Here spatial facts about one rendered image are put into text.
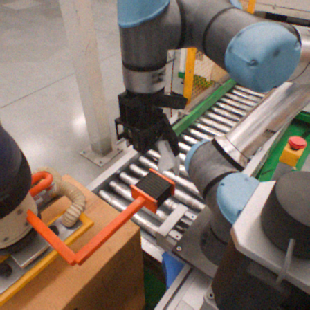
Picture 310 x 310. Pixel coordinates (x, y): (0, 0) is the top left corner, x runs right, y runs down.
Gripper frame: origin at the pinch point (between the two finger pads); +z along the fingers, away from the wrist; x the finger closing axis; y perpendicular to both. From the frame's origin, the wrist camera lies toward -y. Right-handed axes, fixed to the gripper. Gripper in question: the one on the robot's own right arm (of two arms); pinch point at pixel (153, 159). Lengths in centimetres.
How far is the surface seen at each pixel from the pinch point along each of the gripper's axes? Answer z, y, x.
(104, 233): 10.3, 17.4, 0.3
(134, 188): 8.9, 4.2, -2.7
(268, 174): 130, -152, 5
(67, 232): 21.9, 20.3, -14.1
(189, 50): 32, -127, -73
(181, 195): 75, -46, -19
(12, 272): 21.9, 36.1, -15.4
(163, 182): 8.8, -2.2, 1.7
